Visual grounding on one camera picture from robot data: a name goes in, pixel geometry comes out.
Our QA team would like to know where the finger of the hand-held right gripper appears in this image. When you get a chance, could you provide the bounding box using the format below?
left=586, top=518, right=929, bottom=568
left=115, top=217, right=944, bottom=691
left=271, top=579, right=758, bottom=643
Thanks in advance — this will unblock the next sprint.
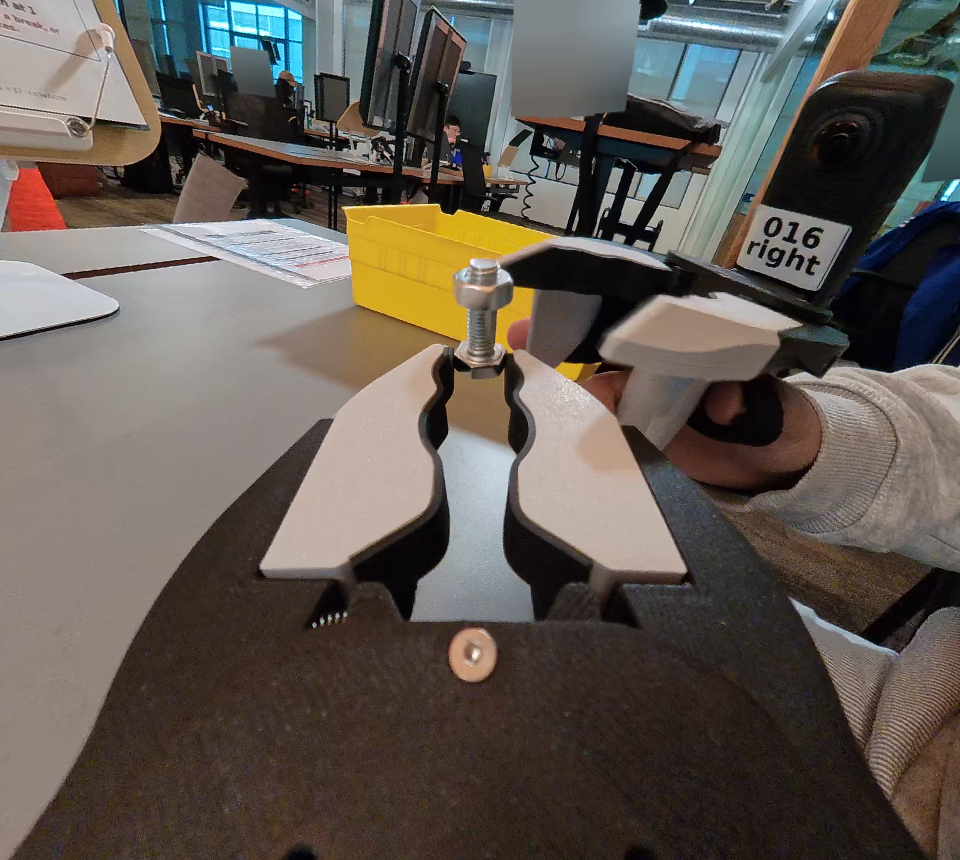
left=598, top=292, right=805, bottom=452
left=498, top=236, right=678, bottom=369

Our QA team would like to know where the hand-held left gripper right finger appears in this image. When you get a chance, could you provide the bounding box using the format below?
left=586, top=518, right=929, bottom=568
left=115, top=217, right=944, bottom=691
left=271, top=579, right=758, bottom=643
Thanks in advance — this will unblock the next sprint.
left=504, top=347, right=689, bottom=587

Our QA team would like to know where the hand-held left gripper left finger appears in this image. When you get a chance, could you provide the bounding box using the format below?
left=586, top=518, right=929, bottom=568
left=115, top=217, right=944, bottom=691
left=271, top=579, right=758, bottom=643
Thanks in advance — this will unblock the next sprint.
left=258, top=343, right=456, bottom=580

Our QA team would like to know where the silver bolt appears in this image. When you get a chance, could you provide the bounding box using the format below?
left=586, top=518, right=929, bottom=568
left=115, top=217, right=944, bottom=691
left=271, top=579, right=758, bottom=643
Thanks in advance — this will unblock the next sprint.
left=452, top=273, right=515, bottom=308

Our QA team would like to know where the steel bolt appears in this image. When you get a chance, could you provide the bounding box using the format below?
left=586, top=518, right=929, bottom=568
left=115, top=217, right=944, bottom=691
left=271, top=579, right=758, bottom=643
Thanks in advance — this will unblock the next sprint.
left=453, top=259, right=506, bottom=380

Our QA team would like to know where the yellow plastic bin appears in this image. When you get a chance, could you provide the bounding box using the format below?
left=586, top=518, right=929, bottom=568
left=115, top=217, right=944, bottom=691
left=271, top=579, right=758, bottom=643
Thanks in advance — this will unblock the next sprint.
left=341, top=203, right=601, bottom=383

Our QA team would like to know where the person's right forearm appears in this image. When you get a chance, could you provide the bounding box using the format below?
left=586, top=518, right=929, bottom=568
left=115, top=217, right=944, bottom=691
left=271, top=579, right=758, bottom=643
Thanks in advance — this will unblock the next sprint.
left=731, top=364, right=960, bottom=572

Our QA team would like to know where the black standing desk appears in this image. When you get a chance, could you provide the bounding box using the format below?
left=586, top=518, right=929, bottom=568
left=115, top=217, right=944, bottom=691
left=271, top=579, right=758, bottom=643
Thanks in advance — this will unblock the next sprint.
left=516, top=114, right=723, bottom=239

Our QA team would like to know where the grey desk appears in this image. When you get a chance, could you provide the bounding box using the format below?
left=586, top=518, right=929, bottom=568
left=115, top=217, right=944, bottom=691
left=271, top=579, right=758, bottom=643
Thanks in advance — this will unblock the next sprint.
left=0, top=219, right=601, bottom=839

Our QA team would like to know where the long wooden office desk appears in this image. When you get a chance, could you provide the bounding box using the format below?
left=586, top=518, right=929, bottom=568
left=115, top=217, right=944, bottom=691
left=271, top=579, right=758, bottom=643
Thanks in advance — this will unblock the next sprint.
left=161, top=112, right=530, bottom=216

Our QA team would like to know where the person's right hand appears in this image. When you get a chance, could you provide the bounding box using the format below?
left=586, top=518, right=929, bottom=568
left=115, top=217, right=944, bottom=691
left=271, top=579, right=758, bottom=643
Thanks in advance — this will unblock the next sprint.
left=506, top=319, right=824, bottom=499

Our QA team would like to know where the blue jacket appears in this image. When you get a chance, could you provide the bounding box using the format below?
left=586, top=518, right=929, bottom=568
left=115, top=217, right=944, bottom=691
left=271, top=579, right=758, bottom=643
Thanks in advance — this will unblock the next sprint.
left=832, top=200, right=960, bottom=375

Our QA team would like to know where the wooden beam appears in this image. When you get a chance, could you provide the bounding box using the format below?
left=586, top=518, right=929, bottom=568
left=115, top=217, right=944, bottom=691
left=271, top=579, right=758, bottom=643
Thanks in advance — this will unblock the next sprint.
left=711, top=0, right=955, bottom=270

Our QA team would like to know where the black bag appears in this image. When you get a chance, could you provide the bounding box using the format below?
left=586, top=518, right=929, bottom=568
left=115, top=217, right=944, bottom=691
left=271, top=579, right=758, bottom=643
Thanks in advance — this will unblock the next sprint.
left=624, top=91, right=723, bottom=134

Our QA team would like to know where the laminated paper sheet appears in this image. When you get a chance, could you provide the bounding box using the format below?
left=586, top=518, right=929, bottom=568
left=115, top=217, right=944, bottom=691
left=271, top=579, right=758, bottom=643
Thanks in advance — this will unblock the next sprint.
left=138, top=217, right=352, bottom=289

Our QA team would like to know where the black dual monitor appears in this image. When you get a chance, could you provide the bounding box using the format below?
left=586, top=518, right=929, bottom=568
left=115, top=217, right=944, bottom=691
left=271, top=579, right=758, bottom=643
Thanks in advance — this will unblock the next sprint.
left=408, top=5, right=468, bottom=141
left=358, top=0, right=425, bottom=134

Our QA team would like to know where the grey chair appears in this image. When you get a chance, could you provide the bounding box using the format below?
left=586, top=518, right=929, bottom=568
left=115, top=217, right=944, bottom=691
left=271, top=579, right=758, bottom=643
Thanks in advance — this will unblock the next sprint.
left=174, top=155, right=249, bottom=224

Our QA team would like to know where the wooden document stand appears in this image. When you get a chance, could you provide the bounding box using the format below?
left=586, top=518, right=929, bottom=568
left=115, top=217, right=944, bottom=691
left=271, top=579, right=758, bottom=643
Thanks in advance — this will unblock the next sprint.
left=0, top=0, right=164, bottom=341

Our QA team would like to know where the orange ribbed object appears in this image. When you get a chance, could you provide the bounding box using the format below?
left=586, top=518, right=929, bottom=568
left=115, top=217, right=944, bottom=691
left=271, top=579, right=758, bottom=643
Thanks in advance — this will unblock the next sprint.
left=0, top=166, right=69, bottom=231

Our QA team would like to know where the printed instruction sheet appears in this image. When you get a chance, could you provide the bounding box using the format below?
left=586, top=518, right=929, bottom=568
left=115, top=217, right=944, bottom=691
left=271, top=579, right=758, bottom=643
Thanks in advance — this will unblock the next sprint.
left=0, top=0, right=151, bottom=130

